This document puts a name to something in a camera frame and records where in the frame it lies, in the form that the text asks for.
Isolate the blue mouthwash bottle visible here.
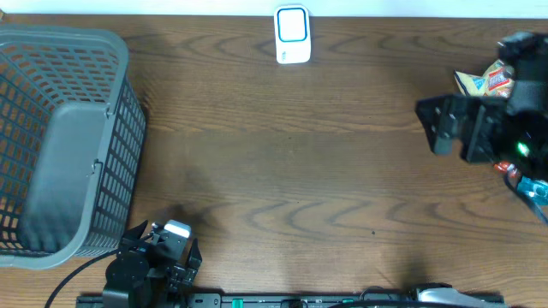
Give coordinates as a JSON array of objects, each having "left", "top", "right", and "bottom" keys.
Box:
[{"left": 517, "top": 176, "right": 548, "bottom": 206}]

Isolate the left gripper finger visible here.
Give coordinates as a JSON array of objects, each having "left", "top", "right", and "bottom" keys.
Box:
[
  {"left": 185, "top": 238, "right": 203, "bottom": 270},
  {"left": 122, "top": 220, "right": 148, "bottom": 242}
]

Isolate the red orange snack bar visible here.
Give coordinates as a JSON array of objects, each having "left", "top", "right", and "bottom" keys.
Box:
[{"left": 494, "top": 161, "right": 521, "bottom": 178}]

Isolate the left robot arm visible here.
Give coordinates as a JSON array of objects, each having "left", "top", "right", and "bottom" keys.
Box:
[{"left": 102, "top": 220, "right": 202, "bottom": 307}]

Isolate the white barcode scanner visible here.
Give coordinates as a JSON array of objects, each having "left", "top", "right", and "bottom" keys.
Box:
[{"left": 274, "top": 4, "right": 312, "bottom": 64}]

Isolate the large yellow snack bag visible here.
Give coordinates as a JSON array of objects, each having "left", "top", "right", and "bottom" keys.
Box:
[{"left": 454, "top": 60, "right": 515, "bottom": 98}]

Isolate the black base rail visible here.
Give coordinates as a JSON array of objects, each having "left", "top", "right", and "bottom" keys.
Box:
[{"left": 76, "top": 292, "right": 506, "bottom": 308}]

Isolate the grey plastic shopping basket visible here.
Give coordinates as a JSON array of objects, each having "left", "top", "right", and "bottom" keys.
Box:
[{"left": 1, "top": 25, "right": 146, "bottom": 270}]

